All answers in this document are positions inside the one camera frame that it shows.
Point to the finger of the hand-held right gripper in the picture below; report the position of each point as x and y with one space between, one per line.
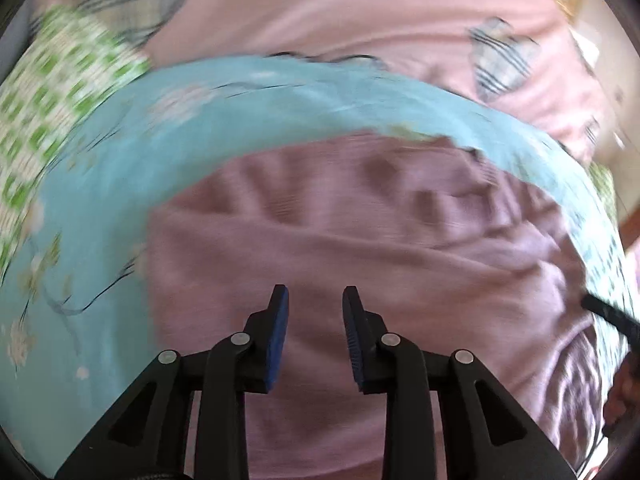
612 317

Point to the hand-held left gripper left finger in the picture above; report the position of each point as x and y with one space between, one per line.
277 340

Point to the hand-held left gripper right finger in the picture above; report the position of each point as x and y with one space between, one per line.
352 340

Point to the pink knit sweater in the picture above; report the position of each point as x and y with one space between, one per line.
400 240

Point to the person's right hand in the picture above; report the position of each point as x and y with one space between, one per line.
617 397

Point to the teal floral bed sheet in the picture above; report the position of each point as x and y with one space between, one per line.
100 185

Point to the pink quilt with plaid hearts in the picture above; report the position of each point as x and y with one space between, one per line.
350 10

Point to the green checked pillow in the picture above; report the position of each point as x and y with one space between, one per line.
50 100

